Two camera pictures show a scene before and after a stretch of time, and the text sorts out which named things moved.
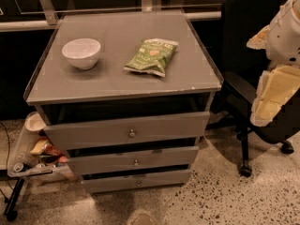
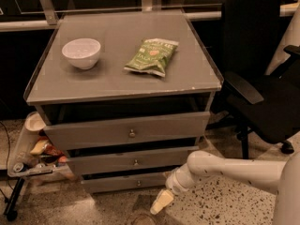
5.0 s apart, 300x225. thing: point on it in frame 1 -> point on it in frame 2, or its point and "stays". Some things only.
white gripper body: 285,39 -> 172,182
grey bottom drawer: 108,183 stays
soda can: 20,167 stays
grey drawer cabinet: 127,96 stays
